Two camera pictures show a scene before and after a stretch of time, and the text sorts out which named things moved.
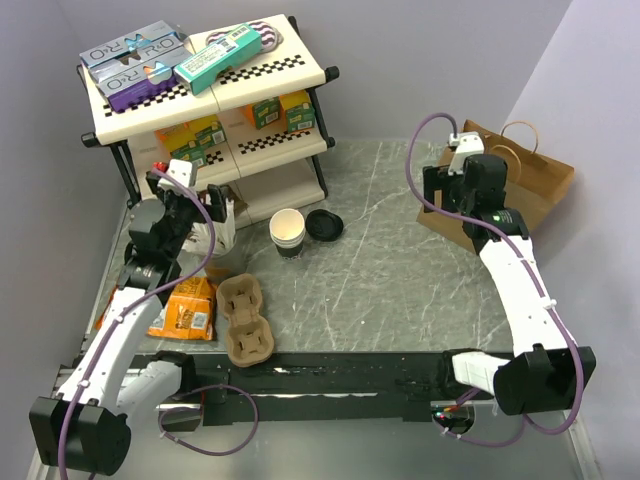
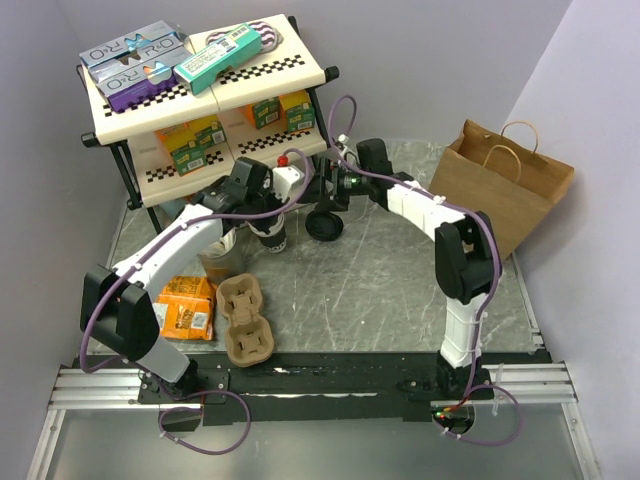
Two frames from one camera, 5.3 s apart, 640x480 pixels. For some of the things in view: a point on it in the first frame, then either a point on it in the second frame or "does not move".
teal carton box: x=201 y=70 does not move
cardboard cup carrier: x=250 y=334 does not move
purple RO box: x=130 y=80 does not move
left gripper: x=166 y=196 -> x=267 y=189
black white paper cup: x=287 y=231 -> x=271 y=231
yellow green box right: x=297 y=111 does not move
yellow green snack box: x=191 y=140 does not move
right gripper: x=434 y=179 -> x=330 y=172
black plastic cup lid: x=323 y=225 does not move
